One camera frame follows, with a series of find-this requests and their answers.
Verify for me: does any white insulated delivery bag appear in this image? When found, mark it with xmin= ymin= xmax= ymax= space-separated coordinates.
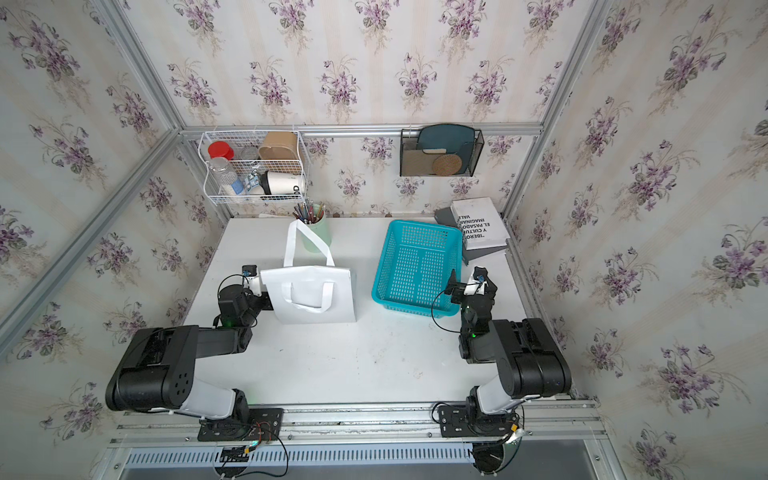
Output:
xmin=260 ymin=220 xmax=357 ymax=324

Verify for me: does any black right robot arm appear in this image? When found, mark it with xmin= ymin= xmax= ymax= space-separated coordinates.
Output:
xmin=443 ymin=267 xmax=572 ymax=421

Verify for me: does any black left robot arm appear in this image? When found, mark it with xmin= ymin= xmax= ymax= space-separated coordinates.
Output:
xmin=105 ymin=276 xmax=273 ymax=423

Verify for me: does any teal plastic basket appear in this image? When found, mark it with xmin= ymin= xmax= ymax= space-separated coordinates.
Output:
xmin=372 ymin=220 xmax=463 ymax=318

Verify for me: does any white book black text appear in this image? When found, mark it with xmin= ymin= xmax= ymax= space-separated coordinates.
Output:
xmin=450 ymin=197 xmax=509 ymax=251

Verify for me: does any green pencil cup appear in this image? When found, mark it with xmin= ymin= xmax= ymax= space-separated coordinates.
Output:
xmin=294 ymin=200 xmax=332 ymax=246

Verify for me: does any white cylinder canister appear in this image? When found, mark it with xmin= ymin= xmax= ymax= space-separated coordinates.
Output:
xmin=261 ymin=171 xmax=306 ymax=196

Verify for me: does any clear plastic bottle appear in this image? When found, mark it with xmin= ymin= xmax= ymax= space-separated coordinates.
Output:
xmin=210 ymin=157 xmax=244 ymax=196

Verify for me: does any round cork coaster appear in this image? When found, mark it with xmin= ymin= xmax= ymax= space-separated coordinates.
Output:
xmin=432 ymin=154 xmax=463 ymax=177

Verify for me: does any red lidded jar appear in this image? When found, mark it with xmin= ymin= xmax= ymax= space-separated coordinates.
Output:
xmin=207 ymin=141 xmax=235 ymax=161

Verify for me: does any teal plate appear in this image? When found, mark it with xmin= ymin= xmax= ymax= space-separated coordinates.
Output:
xmin=417 ymin=123 xmax=475 ymax=154

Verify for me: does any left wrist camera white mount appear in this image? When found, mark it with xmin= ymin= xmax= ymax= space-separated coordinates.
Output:
xmin=241 ymin=264 xmax=262 ymax=297

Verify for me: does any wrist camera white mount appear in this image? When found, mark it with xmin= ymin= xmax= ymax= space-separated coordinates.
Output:
xmin=464 ymin=267 xmax=488 ymax=296
xmin=241 ymin=264 xmax=262 ymax=297

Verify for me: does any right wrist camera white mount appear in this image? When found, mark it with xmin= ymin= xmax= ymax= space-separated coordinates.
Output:
xmin=464 ymin=267 xmax=488 ymax=296

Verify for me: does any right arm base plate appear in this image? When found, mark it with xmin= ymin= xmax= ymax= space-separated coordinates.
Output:
xmin=430 ymin=402 xmax=521 ymax=438

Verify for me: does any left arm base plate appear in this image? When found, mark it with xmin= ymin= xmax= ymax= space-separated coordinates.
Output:
xmin=197 ymin=408 xmax=284 ymax=442

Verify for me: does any white wire wall basket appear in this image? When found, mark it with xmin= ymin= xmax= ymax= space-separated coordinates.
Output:
xmin=197 ymin=130 xmax=311 ymax=205

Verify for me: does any black mesh wall holder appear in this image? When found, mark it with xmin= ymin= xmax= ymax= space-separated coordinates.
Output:
xmin=400 ymin=127 xmax=485 ymax=177

